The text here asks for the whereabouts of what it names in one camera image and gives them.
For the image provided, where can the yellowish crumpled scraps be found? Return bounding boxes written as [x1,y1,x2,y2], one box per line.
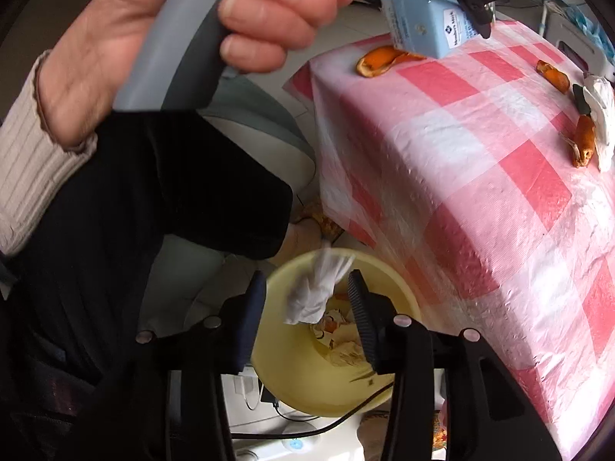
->
[307,293,376,370]

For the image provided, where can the orange peel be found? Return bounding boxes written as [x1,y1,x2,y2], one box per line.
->
[356,45,427,79]
[537,60,571,94]
[560,114,597,169]

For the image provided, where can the orange patterned slipper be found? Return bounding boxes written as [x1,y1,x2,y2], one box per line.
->
[288,202,344,260]
[358,410,450,461]

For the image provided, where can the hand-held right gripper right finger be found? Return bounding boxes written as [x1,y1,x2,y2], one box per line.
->
[347,269,563,461]

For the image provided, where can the person's black clothing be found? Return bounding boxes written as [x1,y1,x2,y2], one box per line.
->
[0,110,294,461]

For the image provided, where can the light blue tissue box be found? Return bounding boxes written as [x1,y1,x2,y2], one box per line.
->
[381,0,486,60]

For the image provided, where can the white tissue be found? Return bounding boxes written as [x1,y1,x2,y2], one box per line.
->
[283,245,356,326]

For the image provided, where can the white plastic stool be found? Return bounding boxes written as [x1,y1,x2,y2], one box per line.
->
[548,10,615,78]

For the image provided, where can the white power strip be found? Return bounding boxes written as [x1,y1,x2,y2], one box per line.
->
[231,423,366,461]

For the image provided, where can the white plastic wrapper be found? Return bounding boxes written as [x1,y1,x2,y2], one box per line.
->
[582,74,615,174]

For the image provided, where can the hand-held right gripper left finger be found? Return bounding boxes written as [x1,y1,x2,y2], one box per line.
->
[137,271,267,461]

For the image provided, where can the blue plastic bag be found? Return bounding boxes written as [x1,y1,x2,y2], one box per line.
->
[562,2,611,53]

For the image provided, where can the black cable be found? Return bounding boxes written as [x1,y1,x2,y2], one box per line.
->
[231,381,397,440]

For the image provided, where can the pink checked tablecloth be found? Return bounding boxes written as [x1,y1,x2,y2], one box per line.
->
[283,17,615,459]

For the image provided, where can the yellow plastic bin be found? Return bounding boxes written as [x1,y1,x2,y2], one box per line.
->
[250,248,435,418]

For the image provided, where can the person's left forearm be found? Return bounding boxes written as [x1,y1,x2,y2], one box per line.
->
[0,50,99,257]

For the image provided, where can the person's left hand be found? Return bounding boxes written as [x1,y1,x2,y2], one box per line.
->
[36,0,359,149]

